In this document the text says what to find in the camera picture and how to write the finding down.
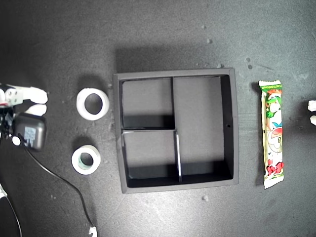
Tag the wide white tape roll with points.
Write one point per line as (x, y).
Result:
(80, 105)

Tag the snack bar in printed wrapper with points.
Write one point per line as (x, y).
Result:
(272, 133)

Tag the small white tape roll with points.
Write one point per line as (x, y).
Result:
(85, 172)

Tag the black tray with wells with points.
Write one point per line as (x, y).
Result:
(197, 111)

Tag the white plastic clamp piece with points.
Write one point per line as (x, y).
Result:
(2, 193)

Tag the black camera box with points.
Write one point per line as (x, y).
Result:
(34, 126)

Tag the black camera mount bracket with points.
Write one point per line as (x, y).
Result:
(5, 121)

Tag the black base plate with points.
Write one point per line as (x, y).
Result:
(6, 219)

